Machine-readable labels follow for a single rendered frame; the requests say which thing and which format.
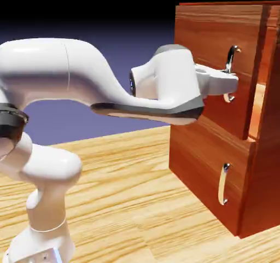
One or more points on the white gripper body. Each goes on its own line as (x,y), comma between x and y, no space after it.
(221,83)

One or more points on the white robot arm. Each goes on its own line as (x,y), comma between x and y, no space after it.
(87,70)

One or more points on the reddish wooden cabinet door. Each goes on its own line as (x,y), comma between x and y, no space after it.
(214,33)
(203,169)

